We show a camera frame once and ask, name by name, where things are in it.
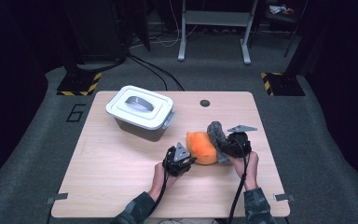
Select right hand-held gripper cable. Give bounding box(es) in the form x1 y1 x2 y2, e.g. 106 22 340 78
227 138 251 224

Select left hand-held gripper cable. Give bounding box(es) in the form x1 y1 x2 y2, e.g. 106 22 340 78
148 152 172 218

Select grey plastic storage box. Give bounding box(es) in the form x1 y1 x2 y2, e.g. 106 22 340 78
114 109 175 143

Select hand-held gripper cable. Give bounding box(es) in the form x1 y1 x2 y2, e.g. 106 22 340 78
227 138 251 224
148 152 172 218

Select white and orange shelf clutter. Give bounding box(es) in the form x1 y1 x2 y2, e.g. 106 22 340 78
268 4 295 16

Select person's left hand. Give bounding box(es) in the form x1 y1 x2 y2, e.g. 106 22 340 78
148 161 181 203

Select grey towel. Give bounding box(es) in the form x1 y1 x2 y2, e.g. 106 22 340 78
206 120 231 164

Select person's right hand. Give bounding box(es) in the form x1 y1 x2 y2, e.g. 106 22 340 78
229 151 259 191

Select grey tape strip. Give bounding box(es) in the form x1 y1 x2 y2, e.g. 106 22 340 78
273 193 296 203
46 192 69 205

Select white metal table frame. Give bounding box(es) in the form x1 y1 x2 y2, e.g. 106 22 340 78
177 0 259 65

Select black striped stand base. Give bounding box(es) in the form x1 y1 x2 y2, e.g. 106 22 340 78
260 72 306 97
56 72 103 97

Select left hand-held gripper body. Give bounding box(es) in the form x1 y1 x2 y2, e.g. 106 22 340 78
162 142 192 177

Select black cabinet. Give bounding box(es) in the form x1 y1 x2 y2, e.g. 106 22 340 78
62 0 129 63

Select white lidded plastic container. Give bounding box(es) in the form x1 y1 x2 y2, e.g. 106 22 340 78
105 85 174 131

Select black floor cables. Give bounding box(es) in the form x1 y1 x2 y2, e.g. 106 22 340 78
127 54 186 91

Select orange plush toy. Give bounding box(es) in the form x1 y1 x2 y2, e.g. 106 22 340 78
185 131 219 166

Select white floor cable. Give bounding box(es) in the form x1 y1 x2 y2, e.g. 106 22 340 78
155 0 199 49

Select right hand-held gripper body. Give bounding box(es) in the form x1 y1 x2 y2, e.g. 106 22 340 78
224 124 258 159

